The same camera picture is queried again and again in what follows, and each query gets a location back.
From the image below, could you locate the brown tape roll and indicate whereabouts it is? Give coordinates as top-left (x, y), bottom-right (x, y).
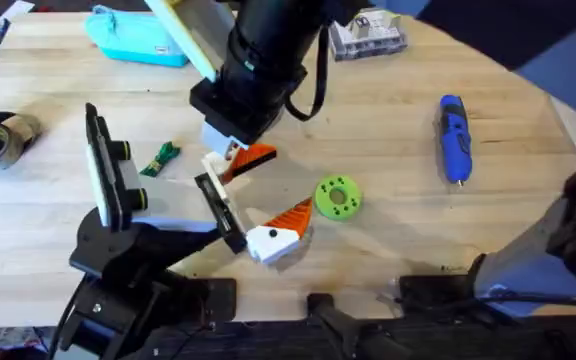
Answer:
top-left (0, 110), bottom-right (45, 172)

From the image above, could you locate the green toy vegetable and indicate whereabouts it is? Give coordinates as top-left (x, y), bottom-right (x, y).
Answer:
top-left (139, 141), bottom-right (182, 179)

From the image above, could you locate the teal zip bag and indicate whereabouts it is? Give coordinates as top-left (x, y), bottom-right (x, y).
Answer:
top-left (84, 4), bottom-right (191, 69)

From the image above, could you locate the grey and white box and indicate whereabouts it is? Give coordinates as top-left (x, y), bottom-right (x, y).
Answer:
top-left (328, 7), bottom-right (410, 63)

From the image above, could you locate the blue electric screwdriver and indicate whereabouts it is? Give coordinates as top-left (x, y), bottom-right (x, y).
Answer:
top-left (434, 93), bottom-right (475, 189)

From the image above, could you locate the black stand post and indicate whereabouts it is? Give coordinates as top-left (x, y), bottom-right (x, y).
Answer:
top-left (306, 292), bottom-right (384, 360)

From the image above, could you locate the wrist upright plate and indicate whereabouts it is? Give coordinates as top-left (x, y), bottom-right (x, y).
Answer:
top-left (84, 102), bottom-right (125, 232)
top-left (142, 0), bottom-right (237, 84)

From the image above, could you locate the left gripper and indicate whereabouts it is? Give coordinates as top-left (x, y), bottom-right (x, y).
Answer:
top-left (70, 151), bottom-right (314, 281)

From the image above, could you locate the green disc with holes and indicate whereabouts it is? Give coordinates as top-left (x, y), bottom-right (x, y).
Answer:
top-left (313, 174), bottom-right (364, 222)

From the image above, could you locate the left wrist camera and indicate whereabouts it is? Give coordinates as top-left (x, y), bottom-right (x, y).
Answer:
top-left (106, 139), bottom-right (149, 214)

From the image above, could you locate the left wrist upright plate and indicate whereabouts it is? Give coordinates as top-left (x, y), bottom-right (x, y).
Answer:
top-left (84, 102), bottom-right (125, 232)

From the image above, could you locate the black rail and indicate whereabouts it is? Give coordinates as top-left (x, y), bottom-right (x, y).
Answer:
top-left (132, 292), bottom-right (576, 360)

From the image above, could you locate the right wrist upright plate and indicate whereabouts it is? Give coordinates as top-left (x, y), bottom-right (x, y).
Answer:
top-left (142, 0), bottom-right (237, 84)

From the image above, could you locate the orange ribbed wedge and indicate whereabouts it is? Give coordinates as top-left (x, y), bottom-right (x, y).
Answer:
top-left (220, 143), bottom-right (279, 185)

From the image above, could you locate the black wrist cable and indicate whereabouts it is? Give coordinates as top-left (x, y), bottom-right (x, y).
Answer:
top-left (284, 24), bottom-right (332, 123)

